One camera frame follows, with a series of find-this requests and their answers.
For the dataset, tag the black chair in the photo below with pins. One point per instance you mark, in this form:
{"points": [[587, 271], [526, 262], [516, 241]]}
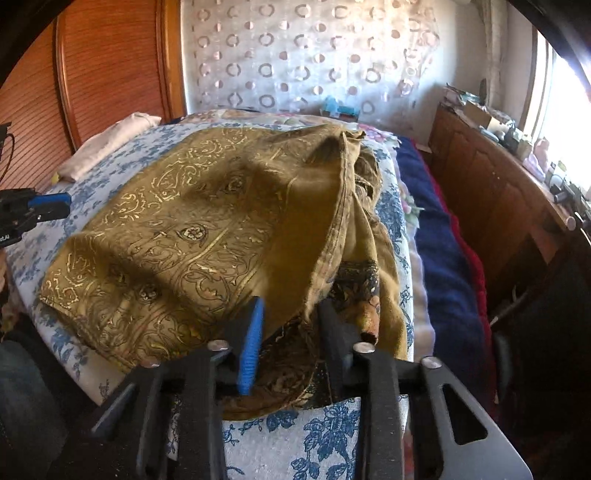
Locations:
{"points": [[549, 369]]}

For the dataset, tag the wooden cabinet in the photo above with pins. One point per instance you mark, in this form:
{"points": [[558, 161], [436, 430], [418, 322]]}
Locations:
{"points": [[480, 175]]}

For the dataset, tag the cream pillow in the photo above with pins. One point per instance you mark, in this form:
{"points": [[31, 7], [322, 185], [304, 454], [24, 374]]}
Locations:
{"points": [[106, 143]]}

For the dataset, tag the black cylindrical device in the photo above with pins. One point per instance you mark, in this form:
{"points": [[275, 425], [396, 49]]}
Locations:
{"points": [[565, 191]]}

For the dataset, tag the pink figurine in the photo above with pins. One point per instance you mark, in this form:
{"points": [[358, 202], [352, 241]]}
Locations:
{"points": [[540, 154]]}

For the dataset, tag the wooden headboard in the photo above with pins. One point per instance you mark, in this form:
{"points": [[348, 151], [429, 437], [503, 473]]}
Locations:
{"points": [[106, 69]]}

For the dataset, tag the white circle-patterned curtain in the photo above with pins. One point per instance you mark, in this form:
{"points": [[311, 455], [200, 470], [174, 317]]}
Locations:
{"points": [[300, 55]]}

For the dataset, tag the blue toy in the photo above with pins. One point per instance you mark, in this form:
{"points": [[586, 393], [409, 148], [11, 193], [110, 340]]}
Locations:
{"points": [[332, 106]]}

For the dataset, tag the white blue floral cloth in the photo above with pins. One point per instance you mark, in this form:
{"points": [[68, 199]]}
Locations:
{"points": [[323, 438]]}

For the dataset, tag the pink floral blanket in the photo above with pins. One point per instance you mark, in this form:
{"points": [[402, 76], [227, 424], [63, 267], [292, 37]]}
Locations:
{"points": [[378, 131]]}

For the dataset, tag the navy blue blanket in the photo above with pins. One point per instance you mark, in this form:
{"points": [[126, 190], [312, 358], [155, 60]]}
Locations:
{"points": [[443, 258]]}

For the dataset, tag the window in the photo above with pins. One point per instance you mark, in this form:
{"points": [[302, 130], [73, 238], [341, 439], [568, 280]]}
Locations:
{"points": [[563, 115]]}

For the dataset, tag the dark cloth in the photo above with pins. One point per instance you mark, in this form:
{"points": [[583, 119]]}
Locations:
{"points": [[32, 406]]}

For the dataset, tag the red blanket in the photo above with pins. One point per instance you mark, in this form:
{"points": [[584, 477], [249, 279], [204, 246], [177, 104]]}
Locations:
{"points": [[475, 277]]}

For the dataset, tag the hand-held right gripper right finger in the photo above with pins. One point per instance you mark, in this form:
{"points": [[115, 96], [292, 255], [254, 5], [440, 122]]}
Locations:
{"points": [[333, 344]]}

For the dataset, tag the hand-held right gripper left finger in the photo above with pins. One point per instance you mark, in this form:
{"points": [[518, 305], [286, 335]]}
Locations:
{"points": [[249, 350]]}

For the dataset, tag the gold patterned garment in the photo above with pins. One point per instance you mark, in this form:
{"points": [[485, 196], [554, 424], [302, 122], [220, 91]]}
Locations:
{"points": [[207, 221]]}

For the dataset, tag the cardboard box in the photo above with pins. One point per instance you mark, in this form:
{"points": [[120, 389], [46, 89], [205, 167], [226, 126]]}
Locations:
{"points": [[480, 115]]}

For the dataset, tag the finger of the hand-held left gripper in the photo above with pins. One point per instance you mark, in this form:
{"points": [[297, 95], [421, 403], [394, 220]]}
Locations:
{"points": [[53, 201]]}

